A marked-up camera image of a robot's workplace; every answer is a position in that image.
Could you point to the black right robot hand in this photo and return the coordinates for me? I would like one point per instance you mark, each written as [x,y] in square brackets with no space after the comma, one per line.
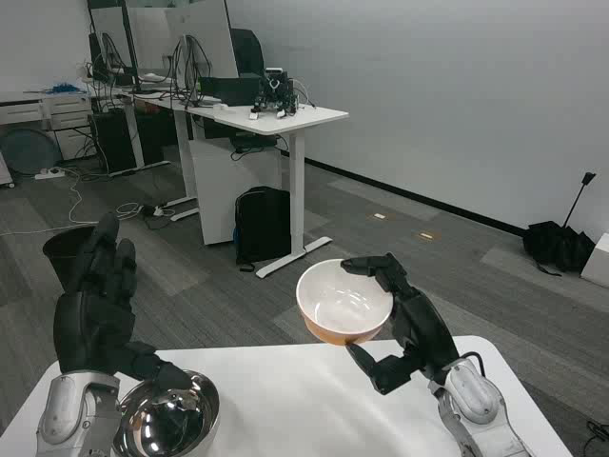
[418,328]

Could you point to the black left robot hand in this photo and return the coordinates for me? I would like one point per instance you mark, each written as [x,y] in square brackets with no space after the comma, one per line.
[92,323]

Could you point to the orange and white plastic bowl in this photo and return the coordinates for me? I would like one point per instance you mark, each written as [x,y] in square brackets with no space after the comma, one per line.
[343,304]

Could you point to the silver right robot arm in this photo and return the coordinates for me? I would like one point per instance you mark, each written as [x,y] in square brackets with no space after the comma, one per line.
[480,409]

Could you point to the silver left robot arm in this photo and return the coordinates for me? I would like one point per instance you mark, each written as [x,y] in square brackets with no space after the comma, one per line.
[71,419]

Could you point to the shiny steel bowl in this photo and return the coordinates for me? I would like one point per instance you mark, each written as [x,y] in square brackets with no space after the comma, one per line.
[166,419]

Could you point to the black waste bin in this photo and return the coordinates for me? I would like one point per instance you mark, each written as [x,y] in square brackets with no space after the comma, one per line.
[66,252]

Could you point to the white power strip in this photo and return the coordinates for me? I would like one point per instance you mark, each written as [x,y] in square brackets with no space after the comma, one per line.
[49,173]

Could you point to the black folded umbrella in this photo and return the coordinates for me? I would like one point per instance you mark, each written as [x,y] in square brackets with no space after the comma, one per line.
[559,243]

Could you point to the round grey-blue disc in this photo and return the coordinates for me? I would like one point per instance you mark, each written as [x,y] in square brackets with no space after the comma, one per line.
[29,151]

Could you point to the black computer tower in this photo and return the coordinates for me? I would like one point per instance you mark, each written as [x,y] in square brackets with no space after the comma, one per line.
[111,140]

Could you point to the black backpack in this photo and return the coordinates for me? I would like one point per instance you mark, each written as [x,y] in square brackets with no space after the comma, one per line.
[262,224]

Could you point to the white cardboard box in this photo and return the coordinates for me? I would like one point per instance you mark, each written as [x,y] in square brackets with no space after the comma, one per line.
[597,262]

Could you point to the white drawer cabinet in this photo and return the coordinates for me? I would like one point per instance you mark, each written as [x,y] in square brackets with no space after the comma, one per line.
[47,119]

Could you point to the white standing desk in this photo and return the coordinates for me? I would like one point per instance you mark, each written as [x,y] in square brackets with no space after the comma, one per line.
[280,143]

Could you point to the white desk with monitors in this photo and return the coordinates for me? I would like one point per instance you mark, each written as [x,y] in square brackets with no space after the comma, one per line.
[143,95]

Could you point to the black box on desk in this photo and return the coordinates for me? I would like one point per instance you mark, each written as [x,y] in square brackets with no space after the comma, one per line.
[228,89]

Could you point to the black computer monitor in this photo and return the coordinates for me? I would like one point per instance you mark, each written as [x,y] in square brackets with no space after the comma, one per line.
[109,52]

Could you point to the small black robot device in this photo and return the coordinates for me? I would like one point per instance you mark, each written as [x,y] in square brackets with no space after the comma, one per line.
[276,95]

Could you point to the black office chair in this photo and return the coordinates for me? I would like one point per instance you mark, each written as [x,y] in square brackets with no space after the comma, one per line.
[246,50]

